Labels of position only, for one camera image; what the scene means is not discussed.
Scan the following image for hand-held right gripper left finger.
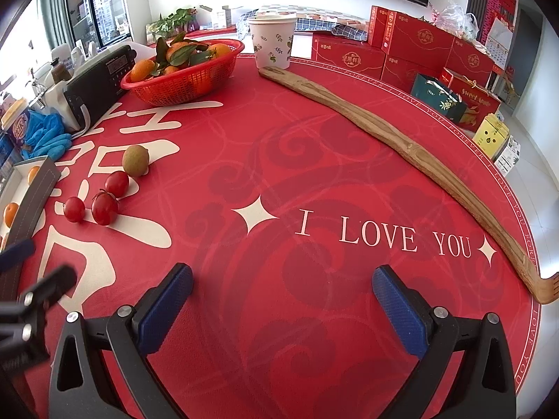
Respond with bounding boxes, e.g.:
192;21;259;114
48;263;195;419

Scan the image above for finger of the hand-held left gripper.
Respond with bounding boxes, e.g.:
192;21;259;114
16;264;79;321
0;238;37;274

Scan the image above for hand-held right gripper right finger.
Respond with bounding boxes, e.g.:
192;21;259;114
371;264;517;419

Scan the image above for grey gift box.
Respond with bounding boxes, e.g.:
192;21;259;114
0;155;62;302

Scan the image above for red cherry tomato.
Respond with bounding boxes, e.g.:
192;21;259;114
63;196;87;223
90;190;119;227
104;170;130;198

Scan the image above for blue rubber gloves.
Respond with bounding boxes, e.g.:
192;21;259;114
21;111;73;160

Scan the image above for blue snack can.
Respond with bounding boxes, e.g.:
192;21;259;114
0;98;32;160

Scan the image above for red printed tablecloth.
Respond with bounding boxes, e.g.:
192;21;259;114
17;52;544;419

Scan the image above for brown kiwi left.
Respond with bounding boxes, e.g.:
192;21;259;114
122;144;151;178

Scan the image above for wooden back scratcher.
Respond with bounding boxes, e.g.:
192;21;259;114
258;66;559;306

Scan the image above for black radio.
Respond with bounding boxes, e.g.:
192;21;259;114
63;44;139;134

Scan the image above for white carton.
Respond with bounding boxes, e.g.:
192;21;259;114
495;135;522;177

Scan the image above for yellow carton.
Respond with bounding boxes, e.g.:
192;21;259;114
472;112;511;161

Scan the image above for green gift bag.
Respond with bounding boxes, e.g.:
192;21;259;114
411;73;469;124

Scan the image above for red plastic basket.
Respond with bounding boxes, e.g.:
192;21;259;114
120;38;246;107

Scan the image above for red apple gift box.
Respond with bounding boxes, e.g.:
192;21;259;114
440;67;503;135

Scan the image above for green tangerine leaves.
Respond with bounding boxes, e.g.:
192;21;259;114
154;36;218;77

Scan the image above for large red gift box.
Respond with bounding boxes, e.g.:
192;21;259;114
382;10;456;56

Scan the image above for green potted plant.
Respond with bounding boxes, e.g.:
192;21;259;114
151;8;197;41

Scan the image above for floral paper cup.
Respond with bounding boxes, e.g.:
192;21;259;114
247;13;298;70

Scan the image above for grey door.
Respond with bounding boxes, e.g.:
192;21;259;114
510;8;545;106

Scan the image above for tall red gift box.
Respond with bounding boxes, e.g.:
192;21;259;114
367;5;396;49

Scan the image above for small white box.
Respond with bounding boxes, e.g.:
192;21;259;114
220;5;244;29

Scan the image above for clear plastic bag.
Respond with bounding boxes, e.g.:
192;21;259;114
429;1;480;40

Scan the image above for checked cloth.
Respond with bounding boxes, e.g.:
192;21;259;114
245;6;372;42

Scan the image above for wall calendar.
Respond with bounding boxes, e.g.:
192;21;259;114
486;17;514;71

